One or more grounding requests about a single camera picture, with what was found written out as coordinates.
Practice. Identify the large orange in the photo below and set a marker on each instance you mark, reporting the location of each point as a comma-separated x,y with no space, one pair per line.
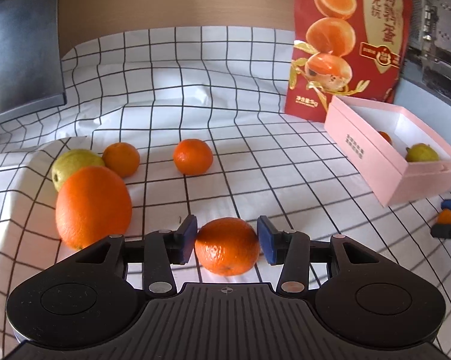
93,203

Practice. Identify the pink cardboard box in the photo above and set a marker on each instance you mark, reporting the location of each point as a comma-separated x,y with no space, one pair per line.
353,123

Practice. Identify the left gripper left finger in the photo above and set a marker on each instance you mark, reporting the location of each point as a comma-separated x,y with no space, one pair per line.
165,248

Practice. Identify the small mandarin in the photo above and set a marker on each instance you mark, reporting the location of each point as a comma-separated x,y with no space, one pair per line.
192,157
122,158

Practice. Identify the white black grid tablecloth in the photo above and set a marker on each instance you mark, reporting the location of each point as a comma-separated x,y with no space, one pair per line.
195,118

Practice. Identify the yellow-green pear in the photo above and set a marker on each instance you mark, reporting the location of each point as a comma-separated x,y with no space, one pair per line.
421,152
72,161

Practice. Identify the small mandarin beside pear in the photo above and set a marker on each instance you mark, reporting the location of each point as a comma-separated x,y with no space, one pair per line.
122,158

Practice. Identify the black framed glass panel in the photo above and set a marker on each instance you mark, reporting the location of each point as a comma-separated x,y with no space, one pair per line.
428,57

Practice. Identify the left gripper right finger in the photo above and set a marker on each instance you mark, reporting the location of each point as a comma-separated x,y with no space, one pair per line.
289,249

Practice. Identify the red quail egg snack bag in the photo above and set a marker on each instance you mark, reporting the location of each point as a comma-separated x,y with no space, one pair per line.
352,48

